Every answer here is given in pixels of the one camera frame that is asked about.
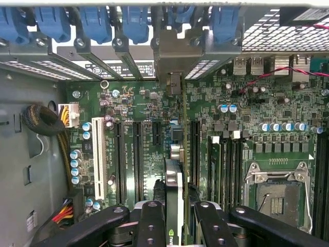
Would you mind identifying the RAM stick with white label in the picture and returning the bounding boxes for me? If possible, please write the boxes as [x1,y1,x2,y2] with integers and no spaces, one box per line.
[207,135,222,207]

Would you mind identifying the white expansion slot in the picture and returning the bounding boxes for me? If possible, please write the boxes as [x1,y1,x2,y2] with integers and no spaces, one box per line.
[91,117,107,201]

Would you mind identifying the red and black wire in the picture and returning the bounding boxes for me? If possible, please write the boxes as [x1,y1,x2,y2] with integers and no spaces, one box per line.
[238,65,329,95]

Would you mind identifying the red and yellow wires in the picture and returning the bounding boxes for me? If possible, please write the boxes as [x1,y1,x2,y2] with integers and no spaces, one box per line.
[51,198,76,230]

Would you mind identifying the white power connector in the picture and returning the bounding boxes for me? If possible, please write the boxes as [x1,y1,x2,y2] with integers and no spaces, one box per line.
[58,102,81,128]

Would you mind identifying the CPU socket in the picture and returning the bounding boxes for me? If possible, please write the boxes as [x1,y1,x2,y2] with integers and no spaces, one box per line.
[243,161,315,233]

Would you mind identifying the silver rear port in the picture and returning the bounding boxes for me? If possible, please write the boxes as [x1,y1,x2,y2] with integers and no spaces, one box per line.
[273,55,293,76]
[250,57,265,76]
[293,55,310,78]
[232,57,249,76]

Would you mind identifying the blue slot latch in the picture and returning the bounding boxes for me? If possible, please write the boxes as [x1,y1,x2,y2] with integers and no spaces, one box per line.
[122,6,150,45]
[209,6,242,46]
[167,6,196,27]
[78,6,113,45]
[34,6,71,43]
[0,6,28,45]

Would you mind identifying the open grey PC case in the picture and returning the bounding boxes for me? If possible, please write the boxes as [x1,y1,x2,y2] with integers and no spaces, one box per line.
[0,0,329,247]

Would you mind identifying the braided black power wires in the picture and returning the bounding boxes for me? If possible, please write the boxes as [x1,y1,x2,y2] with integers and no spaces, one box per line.
[21,103,72,191]

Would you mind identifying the short black expansion slot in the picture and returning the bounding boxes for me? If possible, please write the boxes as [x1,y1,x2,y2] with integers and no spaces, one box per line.
[153,120,163,145]

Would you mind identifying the green motherboard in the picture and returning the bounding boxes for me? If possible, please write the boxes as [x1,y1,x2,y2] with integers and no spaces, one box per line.
[65,58,329,238]

